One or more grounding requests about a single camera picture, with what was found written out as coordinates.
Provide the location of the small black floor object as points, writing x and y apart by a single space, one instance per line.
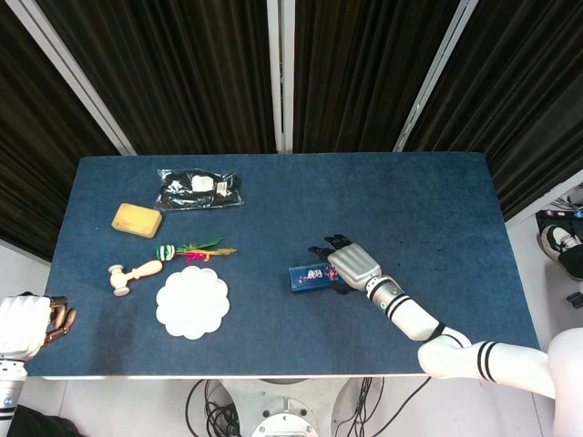
575 300

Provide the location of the white and black sneaker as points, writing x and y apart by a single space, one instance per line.
558 239

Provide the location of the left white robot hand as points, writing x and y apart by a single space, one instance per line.
20 325

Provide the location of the dark blue cloth-covered table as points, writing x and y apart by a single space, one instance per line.
282 328

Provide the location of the black bag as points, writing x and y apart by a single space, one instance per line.
45 425

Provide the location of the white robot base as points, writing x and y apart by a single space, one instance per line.
284 409

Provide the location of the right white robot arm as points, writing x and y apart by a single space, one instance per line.
410 314

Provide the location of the yellow sponge block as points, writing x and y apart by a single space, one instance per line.
136 220

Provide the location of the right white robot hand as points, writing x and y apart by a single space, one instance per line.
355 266

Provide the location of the dark pleated curtain panel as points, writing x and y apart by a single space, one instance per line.
27 136
524 91
182 68
364 68

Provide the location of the small wooden mallet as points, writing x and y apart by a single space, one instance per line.
141 271

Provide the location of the colourful feather shuttlecock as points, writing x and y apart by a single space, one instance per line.
166 251

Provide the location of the white flower-shaped plate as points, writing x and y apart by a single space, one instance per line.
192 302

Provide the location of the black device with coloured buttons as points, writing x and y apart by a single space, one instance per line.
551 217

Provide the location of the black item in plastic bag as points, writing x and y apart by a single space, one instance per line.
200 191

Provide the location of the black trouser leg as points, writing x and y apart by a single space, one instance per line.
573 261

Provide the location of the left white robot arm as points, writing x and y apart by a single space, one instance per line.
10 391

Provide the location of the white partition post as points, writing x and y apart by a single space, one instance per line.
280 68
68 68
435 68

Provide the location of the blue rectangular box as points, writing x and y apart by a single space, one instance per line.
305 277

